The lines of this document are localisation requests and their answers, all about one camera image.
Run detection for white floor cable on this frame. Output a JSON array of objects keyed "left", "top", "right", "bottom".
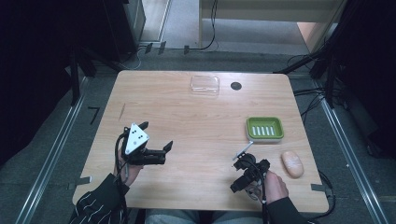
[{"left": 119, "top": 46, "right": 148, "bottom": 71}]

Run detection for dark curtain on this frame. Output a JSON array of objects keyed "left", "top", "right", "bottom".
[
  {"left": 0, "top": 0, "right": 107, "bottom": 166},
  {"left": 329, "top": 0, "right": 396, "bottom": 158}
]

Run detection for person's left leg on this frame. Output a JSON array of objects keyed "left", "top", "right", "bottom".
[{"left": 144, "top": 208, "right": 201, "bottom": 224}]

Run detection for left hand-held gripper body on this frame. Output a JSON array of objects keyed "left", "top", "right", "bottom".
[{"left": 120, "top": 122, "right": 166, "bottom": 166}]

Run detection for left hand-held gripper cable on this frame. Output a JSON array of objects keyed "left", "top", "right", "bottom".
[{"left": 114, "top": 132, "right": 130, "bottom": 216}]

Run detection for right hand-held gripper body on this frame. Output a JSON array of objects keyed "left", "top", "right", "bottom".
[{"left": 232, "top": 141, "right": 272, "bottom": 182}]

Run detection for black cabinet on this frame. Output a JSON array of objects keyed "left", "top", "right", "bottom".
[{"left": 102, "top": 0, "right": 147, "bottom": 63}]

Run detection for beige soap bar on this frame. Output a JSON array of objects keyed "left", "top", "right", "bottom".
[{"left": 280, "top": 150, "right": 305, "bottom": 179}]

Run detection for black angled floor tape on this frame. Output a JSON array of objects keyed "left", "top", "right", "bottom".
[{"left": 87, "top": 105, "right": 102, "bottom": 126}]

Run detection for black floor cables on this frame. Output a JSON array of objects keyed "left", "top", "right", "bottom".
[{"left": 292, "top": 86, "right": 347, "bottom": 117}]

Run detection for black cable loop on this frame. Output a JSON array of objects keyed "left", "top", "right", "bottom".
[{"left": 307, "top": 169, "right": 337, "bottom": 220}]

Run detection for person's right hand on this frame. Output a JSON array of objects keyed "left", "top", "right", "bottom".
[{"left": 248, "top": 170, "right": 290, "bottom": 205}]

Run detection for person's left hand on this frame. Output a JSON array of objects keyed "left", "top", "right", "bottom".
[{"left": 113, "top": 148, "right": 145, "bottom": 188}]

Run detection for black stand legs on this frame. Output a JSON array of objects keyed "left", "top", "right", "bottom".
[
  {"left": 273, "top": 36, "right": 344, "bottom": 108},
  {"left": 66, "top": 46, "right": 126, "bottom": 107}
]

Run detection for person's leg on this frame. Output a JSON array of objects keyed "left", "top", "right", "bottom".
[
  {"left": 144, "top": 208, "right": 201, "bottom": 224},
  {"left": 212, "top": 210, "right": 264, "bottom": 224}
]

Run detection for white desk frame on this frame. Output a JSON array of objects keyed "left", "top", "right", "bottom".
[{"left": 198, "top": 0, "right": 347, "bottom": 52}]

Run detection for clear plastic container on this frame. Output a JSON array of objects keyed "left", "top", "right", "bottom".
[{"left": 190, "top": 75, "right": 221, "bottom": 95}]

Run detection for right hand-held gripper cable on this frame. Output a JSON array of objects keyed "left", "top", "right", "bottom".
[{"left": 246, "top": 158, "right": 271, "bottom": 224}]

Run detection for green soap dish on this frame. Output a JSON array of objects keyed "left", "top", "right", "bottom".
[{"left": 245, "top": 116, "right": 286, "bottom": 145}]

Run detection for hand-held gripper cable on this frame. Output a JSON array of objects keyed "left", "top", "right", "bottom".
[
  {"left": 246, "top": 158, "right": 271, "bottom": 224},
  {"left": 114, "top": 132, "right": 130, "bottom": 216}
]

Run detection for person's right leg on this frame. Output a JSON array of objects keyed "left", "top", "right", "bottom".
[{"left": 212, "top": 210, "right": 264, "bottom": 224}]

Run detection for black hanging cable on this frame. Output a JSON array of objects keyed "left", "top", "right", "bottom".
[{"left": 188, "top": 0, "right": 219, "bottom": 51}]

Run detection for metal floor rail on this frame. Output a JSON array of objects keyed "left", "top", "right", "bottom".
[
  {"left": 312, "top": 79, "right": 390, "bottom": 224},
  {"left": 14, "top": 76, "right": 90, "bottom": 224}
]

